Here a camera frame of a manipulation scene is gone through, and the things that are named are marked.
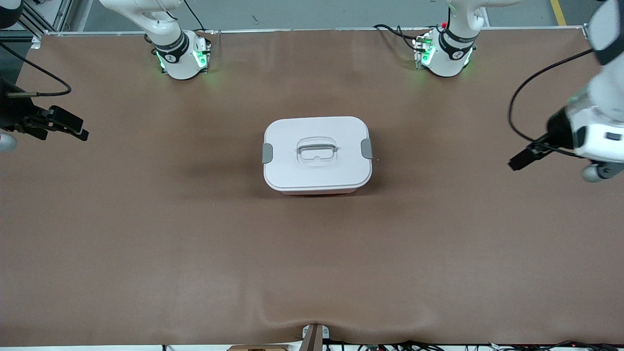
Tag white box lid grey clips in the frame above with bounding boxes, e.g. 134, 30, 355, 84
262, 117, 373, 192

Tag translucent pink box base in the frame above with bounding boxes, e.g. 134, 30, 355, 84
280, 188, 359, 196

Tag brown table mat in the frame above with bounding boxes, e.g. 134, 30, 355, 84
0, 27, 624, 348

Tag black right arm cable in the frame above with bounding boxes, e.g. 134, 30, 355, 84
0, 41, 73, 97

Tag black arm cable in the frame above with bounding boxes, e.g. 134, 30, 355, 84
0, 41, 73, 97
508, 49, 598, 159

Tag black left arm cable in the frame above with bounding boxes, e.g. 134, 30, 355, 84
508, 49, 598, 159

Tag black right base cable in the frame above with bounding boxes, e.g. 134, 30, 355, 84
183, 0, 210, 32

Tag black base cable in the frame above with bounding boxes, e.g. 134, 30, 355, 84
183, 0, 210, 32
373, 23, 429, 50

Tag black left base cable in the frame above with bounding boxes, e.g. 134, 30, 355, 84
373, 23, 429, 50

